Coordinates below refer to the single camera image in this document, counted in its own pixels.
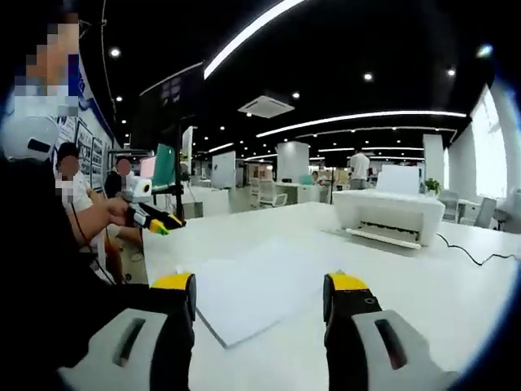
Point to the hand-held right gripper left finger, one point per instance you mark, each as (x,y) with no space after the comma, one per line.
(171,322)

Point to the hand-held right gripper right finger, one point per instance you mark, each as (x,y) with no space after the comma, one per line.
(350,317)

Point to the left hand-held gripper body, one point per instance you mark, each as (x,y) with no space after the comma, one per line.
(140,189)

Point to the white printing papers stack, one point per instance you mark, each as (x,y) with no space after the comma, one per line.
(260,293)

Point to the person's left hand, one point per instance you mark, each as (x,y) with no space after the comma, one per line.
(117,212)

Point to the teal panel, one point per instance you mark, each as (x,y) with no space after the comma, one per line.
(165,165)

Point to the white counter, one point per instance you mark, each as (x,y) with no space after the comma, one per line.
(207,201)

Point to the white table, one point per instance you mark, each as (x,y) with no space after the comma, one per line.
(407,293)

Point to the white standing board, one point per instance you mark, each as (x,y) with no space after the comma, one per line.
(224,169)

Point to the large black monitor on stand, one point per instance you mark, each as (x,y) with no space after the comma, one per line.
(171,114)

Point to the white office chair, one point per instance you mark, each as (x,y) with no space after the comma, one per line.
(270,193)

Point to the white printer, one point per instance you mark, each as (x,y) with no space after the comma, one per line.
(386,207)

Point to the white worn chest device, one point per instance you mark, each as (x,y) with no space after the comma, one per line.
(28,134)

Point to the white office desk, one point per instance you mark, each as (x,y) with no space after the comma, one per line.
(297,193)

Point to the teal box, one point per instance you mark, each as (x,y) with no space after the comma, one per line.
(306,180)

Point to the grey office chair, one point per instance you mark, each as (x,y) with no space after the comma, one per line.
(449,205)
(485,212)

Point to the ceiling air conditioner vent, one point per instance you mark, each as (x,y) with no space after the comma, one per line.
(266,106)

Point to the small potted plant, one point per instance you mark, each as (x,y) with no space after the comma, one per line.
(432,186)

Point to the long ceiling light strip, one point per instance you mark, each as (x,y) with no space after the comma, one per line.
(248,34)

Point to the curved ceiling light strip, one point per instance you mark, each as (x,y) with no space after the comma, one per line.
(366,114)

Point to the narrow window with blinds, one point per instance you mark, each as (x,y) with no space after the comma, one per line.
(488,155)

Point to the blue white wall display board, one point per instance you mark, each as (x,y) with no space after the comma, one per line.
(95,159)

